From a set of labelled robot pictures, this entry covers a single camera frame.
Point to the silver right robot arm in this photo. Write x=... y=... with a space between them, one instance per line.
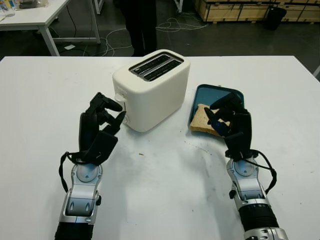
x=247 y=190

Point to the cream white two-slot toaster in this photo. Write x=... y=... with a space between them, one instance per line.
x=155 y=100

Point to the teal rectangular tray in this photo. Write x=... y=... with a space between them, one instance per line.
x=210 y=93

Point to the person in black trousers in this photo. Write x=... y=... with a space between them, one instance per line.
x=142 y=25

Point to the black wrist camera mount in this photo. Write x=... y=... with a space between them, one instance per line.
x=102 y=146
x=235 y=147

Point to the black waste bin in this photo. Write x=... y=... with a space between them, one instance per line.
x=275 y=18

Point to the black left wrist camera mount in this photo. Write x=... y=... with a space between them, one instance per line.
x=102 y=146

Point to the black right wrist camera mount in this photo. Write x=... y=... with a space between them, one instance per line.
x=235 y=147

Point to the clear plastic cup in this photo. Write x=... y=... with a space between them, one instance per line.
x=6 y=10

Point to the white toaster lever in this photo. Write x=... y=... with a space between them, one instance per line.
x=120 y=98

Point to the white paper sheet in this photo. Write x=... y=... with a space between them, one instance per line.
x=69 y=47

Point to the white office table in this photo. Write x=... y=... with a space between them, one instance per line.
x=37 y=15

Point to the wooden crate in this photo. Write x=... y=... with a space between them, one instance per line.
x=225 y=10

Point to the slice of brown bread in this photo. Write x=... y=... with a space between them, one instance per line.
x=200 y=122

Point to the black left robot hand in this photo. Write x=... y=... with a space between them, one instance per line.
x=87 y=127

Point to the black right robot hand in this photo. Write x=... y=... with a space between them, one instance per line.
x=243 y=127

